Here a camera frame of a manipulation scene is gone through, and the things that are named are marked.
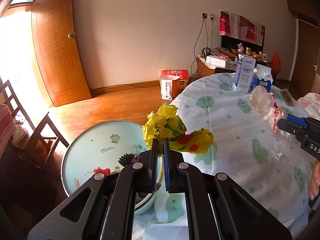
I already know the clear plastic bag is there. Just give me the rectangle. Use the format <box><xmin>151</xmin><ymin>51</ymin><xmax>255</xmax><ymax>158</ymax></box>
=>
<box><xmin>249</xmin><ymin>85</ymin><xmax>291</xmax><ymax>140</ymax></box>

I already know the red plastic bag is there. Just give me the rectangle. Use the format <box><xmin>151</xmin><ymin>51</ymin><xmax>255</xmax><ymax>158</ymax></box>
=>
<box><xmin>93</xmin><ymin>167</ymin><xmax>111</xmax><ymax>176</ymax></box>

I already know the white snack wrapper red text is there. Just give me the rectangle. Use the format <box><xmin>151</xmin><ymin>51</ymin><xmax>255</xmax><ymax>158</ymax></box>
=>
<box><xmin>74</xmin><ymin>179</ymin><xmax>80</xmax><ymax>189</ymax></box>

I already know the purple plastic bag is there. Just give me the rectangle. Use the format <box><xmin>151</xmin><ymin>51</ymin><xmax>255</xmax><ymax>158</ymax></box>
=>
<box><xmin>131</xmin><ymin>154</ymin><xmax>139</xmax><ymax>164</ymax></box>

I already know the yellow printed plastic bag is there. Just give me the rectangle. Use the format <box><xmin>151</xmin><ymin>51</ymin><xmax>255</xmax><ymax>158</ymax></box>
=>
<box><xmin>142</xmin><ymin>103</ymin><xmax>214</xmax><ymax>157</ymax></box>

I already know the light blue cartoon trash bin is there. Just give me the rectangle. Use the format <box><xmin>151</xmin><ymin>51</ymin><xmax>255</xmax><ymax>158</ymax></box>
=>
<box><xmin>61</xmin><ymin>120</ymin><xmax>163</xmax><ymax>215</ymax></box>

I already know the person right hand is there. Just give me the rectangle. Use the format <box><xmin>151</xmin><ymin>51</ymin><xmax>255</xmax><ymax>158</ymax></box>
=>
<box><xmin>309</xmin><ymin>162</ymin><xmax>320</xmax><ymax>200</ymax></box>

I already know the pink white pillow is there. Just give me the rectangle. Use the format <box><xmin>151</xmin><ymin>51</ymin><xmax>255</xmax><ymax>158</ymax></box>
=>
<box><xmin>298</xmin><ymin>93</ymin><xmax>320</xmax><ymax>120</ymax></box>

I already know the dark gold snack bar wrapper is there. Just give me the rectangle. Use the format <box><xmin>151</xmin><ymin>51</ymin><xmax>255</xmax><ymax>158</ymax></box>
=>
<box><xmin>280</xmin><ymin>88</ymin><xmax>295</xmax><ymax>107</ymax></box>

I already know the white green patterned bed sheet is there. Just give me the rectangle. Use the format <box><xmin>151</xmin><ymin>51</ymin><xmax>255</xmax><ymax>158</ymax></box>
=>
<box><xmin>132</xmin><ymin>72</ymin><xmax>320</xmax><ymax>240</ymax></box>

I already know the blue white Look carton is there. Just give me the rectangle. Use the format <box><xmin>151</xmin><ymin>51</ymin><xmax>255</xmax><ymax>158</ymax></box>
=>
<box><xmin>249</xmin><ymin>64</ymin><xmax>273</xmax><ymax>92</ymax></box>

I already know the tall white milk carton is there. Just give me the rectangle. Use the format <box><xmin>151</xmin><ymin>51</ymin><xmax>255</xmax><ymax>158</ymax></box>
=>
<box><xmin>232</xmin><ymin>55</ymin><xmax>256</xmax><ymax>94</ymax></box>

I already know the red bag on cabinet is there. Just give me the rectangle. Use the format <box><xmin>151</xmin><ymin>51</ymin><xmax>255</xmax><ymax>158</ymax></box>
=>
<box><xmin>270</xmin><ymin>53</ymin><xmax>281</xmax><ymax>74</ymax></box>

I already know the dark wooden cluttered cabinet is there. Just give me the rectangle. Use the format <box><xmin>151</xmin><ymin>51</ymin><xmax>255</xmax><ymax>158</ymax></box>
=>
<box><xmin>196</xmin><ymin>35</ymin><xmax>278</xmax><ymax>81</ymax></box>

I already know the dark wooden chair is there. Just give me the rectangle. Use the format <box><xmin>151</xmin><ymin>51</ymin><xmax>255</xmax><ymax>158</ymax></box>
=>
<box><xmin>1</xmin><ymin>80</ymin><xmax>69</xmax><ymax>173</ymax></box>

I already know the white electronic box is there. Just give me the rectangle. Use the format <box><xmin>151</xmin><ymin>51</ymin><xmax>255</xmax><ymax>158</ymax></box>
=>
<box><xmin>205</xmin><ymin>55</ymin><xmax>233</xmax><ymax>69</ymax></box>

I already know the red white cloth cover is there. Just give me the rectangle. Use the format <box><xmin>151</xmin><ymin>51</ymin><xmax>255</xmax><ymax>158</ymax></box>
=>
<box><xmin>219</xmin><ymin>10</ymin><xmax>265</xmax><ymax>46</ymax></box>

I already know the red gift box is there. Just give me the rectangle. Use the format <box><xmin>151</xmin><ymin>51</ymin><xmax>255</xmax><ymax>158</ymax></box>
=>
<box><xmin>158</xmin><ymin>69</ymin><xmax>189</xmax><ymax>90</ymax></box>

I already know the red striped cushion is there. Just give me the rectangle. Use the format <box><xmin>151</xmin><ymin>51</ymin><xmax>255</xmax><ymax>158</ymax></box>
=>
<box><xmin>0</xmin><ymin>104</ymin><xmax>17</xmax><ymax>156</ymax></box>

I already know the orange wooden door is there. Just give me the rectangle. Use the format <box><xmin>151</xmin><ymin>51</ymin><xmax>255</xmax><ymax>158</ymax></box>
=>
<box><xmin>31</xmin><ymin>0</ymin><xmax>91</xmax><ymax>107</ymax></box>

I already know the hanging power cable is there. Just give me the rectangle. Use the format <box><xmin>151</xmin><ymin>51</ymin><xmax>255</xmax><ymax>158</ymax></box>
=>
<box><xmin>190</xmin><ymin>18</ymin><xmax>214</xmax><ymax>77</ymax></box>

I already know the wall power outlet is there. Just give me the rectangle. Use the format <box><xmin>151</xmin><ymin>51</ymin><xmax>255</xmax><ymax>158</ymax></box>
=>
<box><xmin>202</xmin><ymin>13</ymin><xmax>214</xmax><ymax>21</ymax></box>

